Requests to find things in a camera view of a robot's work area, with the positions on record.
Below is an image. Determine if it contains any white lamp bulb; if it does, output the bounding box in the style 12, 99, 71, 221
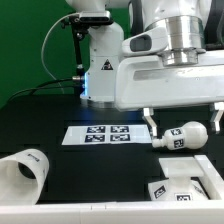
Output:
152, 121, 208, 150

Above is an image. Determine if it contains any white frame wall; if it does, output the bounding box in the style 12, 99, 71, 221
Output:
0, 155, 224, 224

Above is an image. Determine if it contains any white marker sheet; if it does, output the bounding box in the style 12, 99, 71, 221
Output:
62, 125, 152, 145

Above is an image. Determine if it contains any black cable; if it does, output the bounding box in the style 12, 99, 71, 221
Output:
7, 77, 84, 102

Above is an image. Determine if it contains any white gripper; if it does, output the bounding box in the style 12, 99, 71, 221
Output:
114, 28, 224, 139

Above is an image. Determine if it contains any white lamp base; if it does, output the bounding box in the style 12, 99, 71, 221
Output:
148, 157, 208, 201

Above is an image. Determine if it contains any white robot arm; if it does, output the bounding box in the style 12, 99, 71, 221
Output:
66, 0, 224, 135

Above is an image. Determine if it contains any white lamp shade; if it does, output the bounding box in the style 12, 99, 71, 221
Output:
0, 149, 49, 206

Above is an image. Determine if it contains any black camera pole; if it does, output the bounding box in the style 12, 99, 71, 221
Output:
62, 15, 88, 93

